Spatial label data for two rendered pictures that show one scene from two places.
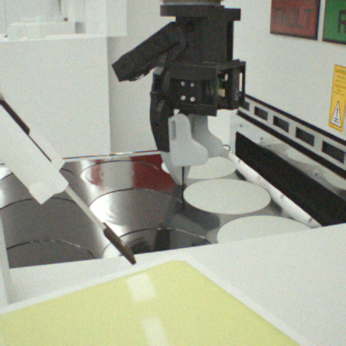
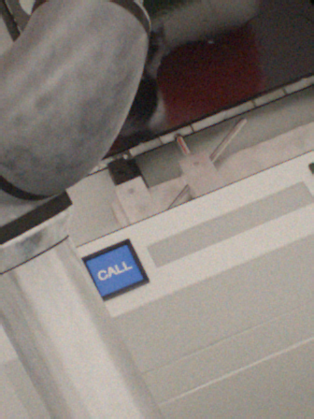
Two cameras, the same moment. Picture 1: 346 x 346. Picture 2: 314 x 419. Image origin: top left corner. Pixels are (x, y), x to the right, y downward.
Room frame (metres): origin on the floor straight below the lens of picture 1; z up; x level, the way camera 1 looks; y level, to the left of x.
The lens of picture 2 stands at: (0.49, 1.03, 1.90)
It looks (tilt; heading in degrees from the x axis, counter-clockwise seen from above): 56 degrees down; 272
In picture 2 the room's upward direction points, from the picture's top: 11 degrees counter-clockwise
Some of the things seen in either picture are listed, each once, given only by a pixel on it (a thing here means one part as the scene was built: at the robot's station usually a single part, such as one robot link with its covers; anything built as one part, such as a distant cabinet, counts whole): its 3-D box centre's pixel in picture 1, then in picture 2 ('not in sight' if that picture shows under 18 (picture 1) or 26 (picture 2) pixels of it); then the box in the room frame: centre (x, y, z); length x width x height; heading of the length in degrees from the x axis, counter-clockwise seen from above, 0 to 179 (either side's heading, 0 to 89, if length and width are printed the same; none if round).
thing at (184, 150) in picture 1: (186, 153); not in sight; (0.51, -0.02, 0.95); 0.06 x 0.03 x 0.09; 56
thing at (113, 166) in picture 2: not in sight; (121, 175); (0.55, 0.28, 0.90); 0.04 x 0.02 x 0.03; 105
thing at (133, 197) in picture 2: not in sight; (141, 213); (0.54, 0.33, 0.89); 0.08 x 0.03 x 0.03; 105
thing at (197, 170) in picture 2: not in sight; (206, 187); (0.46, 0.31, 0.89); 0.08 x 0.03 x 0.03; 105
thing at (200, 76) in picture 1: (197, 59); not in sight; (0.52, -0.03, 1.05); 0.09 x 0.08 x 0.12; 56
